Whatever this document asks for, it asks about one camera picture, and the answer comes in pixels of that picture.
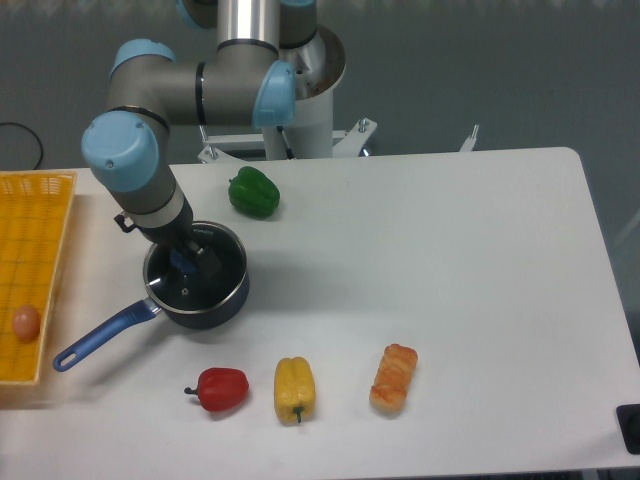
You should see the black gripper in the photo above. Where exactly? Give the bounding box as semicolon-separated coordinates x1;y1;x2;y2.
114;200;221;280

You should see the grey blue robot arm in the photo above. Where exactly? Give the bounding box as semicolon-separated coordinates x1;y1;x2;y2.
81;1;317;275

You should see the dark blue saucepan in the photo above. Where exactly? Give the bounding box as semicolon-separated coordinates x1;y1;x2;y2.
53;221;250;372

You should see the green bell pepper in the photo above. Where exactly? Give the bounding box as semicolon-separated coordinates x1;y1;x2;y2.
228;166;280;218

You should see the red bell pepper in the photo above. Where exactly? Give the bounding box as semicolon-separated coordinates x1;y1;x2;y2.
184;367;249;413

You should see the yellow bell pepper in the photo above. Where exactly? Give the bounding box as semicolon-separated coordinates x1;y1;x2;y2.
274;357;317;425

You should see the yellow plastic basket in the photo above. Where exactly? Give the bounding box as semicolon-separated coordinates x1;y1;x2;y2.
1;170;77;387

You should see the brown egg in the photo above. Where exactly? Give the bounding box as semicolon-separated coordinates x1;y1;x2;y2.
12;304;41;343

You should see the orange bread loaf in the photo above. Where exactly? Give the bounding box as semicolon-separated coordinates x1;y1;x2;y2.
369;344;418;415

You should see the black device at table edge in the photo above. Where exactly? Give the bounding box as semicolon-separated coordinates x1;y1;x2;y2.
616;404;640;455

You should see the black cable on floor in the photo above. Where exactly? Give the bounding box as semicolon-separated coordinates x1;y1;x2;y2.
0;121;45;172

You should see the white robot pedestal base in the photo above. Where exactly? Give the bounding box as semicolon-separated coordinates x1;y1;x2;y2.
197;24;481;164

